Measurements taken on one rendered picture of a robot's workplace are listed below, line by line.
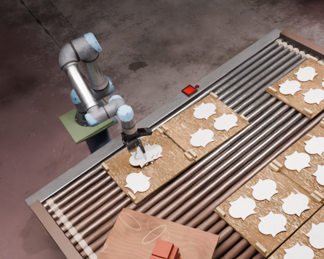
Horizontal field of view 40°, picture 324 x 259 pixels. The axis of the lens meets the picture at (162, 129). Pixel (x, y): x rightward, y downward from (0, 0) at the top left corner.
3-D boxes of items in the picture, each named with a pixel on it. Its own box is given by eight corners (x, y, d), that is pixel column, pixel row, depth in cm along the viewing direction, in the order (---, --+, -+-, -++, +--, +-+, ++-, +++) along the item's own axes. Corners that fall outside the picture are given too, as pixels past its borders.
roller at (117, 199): (66, 236, 234) (63, 231, 230) (307, 56, 300) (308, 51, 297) (70, 242, 231) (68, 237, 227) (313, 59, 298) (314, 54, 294)
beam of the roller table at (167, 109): (28, 205, 253) (23, 199, 248) (275, 35, 324) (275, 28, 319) (34, 215, 248) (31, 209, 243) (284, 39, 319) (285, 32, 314)
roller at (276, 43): (43, 206, 248) (40, 201, 245) (279, 41, 315) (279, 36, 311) (48, 211, 245) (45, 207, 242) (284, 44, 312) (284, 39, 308)
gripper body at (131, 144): (123, 144, 242) (118, 130, 233) (137, 137, 244) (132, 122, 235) (129, 153, 237) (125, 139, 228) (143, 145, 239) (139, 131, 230)
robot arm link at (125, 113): (127, 100, 224) (135, 111, 219) (131, 115, 232) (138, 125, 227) (113, 107, 223) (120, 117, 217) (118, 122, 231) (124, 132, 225)
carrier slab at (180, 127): (159, 128, 269) (159, 126, 268) (211, 95, 282) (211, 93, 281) (196, 162, 248) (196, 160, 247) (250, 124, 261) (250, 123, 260)
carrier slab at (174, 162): (101, 167, 256) (101, 165, 254) (157, 129, 269) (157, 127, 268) (136, 205, 235) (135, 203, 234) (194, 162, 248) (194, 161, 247)
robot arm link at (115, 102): (100, 100, 231) (108, 113, 223) (119, 91, 232) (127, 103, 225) (104, 110, 236) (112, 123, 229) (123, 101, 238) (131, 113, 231)
